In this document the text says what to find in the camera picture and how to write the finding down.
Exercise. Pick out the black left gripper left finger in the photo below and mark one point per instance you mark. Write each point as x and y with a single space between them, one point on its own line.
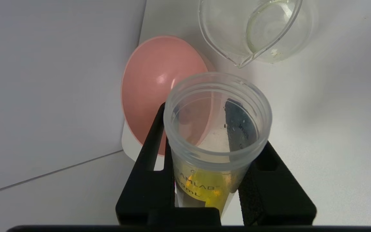
147 190

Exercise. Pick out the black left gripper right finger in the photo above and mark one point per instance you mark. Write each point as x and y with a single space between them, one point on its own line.
279 196

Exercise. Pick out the test tube with yellow pigment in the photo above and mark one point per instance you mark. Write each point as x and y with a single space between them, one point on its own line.
204 187

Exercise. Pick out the clear glass beaker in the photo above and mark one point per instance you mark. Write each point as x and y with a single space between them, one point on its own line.
224 29

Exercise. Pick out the pink bowl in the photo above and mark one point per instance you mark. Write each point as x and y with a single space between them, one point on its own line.
150 87

